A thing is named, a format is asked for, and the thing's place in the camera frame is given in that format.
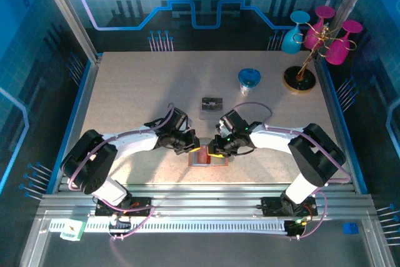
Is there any brown leather card holder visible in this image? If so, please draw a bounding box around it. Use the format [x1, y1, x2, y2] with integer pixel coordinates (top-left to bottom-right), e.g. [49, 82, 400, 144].
[187, 149, 232, 169]

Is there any red credit card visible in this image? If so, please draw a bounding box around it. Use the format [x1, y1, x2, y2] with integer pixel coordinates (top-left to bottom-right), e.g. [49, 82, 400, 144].
[196, 146, 211, 165]

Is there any clear plastic card stand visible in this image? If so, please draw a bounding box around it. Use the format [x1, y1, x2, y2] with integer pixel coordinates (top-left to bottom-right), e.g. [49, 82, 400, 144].
[199, 96, 224, 121]

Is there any black credit card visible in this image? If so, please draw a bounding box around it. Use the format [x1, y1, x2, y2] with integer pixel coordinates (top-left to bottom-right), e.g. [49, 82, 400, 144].
[201, 97, 224, 112]

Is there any aluminium front beam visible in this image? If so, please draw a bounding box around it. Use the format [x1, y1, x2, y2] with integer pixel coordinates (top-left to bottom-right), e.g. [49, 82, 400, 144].
[37, 184, 379, 221]

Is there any white cup with blue lid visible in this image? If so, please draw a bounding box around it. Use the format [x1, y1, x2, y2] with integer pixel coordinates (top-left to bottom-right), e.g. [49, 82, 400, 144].
[237, 68, 262, 97]

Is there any black connector board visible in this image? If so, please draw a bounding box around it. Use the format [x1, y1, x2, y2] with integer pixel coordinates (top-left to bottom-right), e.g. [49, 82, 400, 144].
[108, 213, 132, 239]
[284, 218, 309, 239]

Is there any blue wine glass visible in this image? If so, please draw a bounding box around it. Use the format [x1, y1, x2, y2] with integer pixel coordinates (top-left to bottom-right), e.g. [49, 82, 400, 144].
[281, 10, 311, 56]

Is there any magenta wine glass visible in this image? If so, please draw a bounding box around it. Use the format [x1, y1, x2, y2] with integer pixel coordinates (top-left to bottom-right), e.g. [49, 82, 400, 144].
[304, 6, 336, 51]
[324, 19, 364, 66]

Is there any green and white small box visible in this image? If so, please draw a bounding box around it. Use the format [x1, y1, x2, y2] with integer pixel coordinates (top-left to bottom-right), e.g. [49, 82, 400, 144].
[59, 219, 87, 242]

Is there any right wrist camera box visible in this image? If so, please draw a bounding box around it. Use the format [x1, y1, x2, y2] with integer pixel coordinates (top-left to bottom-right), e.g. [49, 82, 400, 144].
[216, 119, 231, 136]

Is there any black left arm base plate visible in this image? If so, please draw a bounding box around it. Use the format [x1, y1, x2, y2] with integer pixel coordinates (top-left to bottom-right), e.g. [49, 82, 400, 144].
[94, 196, 154, 218]

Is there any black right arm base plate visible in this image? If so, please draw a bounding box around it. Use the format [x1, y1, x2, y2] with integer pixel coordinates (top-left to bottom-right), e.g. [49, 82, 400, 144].
[261, 196, 319, 218]

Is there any white slotted cable duct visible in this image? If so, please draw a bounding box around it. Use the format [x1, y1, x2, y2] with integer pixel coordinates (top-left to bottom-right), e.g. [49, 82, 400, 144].
[49, 219, 287, 235]

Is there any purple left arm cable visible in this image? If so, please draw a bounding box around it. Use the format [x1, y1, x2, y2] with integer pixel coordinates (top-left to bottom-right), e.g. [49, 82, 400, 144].
[67, 103, 176, 267]

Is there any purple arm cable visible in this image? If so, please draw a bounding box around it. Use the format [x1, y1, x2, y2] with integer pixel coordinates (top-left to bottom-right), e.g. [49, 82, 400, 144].
[232, 101, 353, 241]
[67, 103, 176, 267]

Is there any gold wire glass rack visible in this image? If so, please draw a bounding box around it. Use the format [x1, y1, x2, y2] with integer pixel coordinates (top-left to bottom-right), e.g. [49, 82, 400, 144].
[282, 21, 358, 94]

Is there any blue-edged aluminium side rail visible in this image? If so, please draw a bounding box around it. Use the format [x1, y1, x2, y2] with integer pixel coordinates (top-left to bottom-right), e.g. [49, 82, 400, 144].
[314, 53, 369, 194]
[46, 53, 104, 194]

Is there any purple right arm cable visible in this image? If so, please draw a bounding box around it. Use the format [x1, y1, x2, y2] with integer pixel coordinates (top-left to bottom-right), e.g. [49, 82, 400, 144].
[232, 101, 353, 241]

